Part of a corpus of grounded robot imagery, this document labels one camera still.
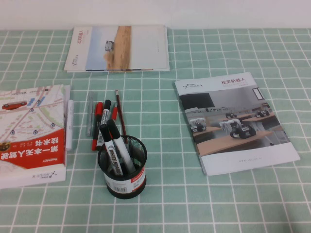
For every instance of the dark red pencil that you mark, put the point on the dark red pencil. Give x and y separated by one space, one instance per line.
120 114

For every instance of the short red pen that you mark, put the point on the short red pen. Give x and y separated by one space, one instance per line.
114 112

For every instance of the black white marker pen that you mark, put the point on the black white marker pen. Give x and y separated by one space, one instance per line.
106 114

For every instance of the red marker pen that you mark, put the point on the red marker pen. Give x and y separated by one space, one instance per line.
98 114

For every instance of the grey slim pen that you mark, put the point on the grey slim pen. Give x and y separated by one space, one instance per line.
90 116

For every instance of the black mesh pen holder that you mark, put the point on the black mesh pen holder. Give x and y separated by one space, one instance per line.
126 189

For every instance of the black capped whiteboard marker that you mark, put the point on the black capped whiteboard marker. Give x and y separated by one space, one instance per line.
124 153
113 155

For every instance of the classroom robots brochure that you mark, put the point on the classroom robots brochure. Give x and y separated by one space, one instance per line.
233 126

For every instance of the desert vehicle brochure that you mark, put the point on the desert vehicle brochure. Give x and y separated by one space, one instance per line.
116 48

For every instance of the thin white booklet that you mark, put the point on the thin white booklet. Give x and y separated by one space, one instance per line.
67 89

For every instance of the red white map book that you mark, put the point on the red white map book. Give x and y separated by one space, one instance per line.
31 136

